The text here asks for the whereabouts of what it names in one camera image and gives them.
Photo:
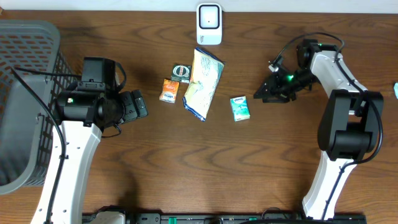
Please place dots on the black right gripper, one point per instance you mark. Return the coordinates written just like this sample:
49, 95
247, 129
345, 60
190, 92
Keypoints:
274, 88

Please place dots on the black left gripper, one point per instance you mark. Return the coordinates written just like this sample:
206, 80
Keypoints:
130, 99

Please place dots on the green tissue pack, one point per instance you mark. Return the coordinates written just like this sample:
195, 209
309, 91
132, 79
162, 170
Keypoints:
240, 108

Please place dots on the green wet wipes pack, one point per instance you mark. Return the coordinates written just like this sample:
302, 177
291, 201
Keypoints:
395, 88

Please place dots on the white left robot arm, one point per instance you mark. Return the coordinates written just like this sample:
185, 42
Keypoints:
82, 118

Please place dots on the white barcode scanner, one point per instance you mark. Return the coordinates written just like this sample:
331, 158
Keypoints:
209, 24

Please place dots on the orange tissue pack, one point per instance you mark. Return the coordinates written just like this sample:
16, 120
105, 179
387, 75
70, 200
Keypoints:
169, 91

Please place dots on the dark green small box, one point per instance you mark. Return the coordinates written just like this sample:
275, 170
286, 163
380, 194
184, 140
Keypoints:
181, 73

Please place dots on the grey plastic basket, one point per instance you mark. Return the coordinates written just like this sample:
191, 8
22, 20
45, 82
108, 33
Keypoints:
32, 50

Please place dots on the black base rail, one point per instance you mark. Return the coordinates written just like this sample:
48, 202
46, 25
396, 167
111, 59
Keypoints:
155, 218

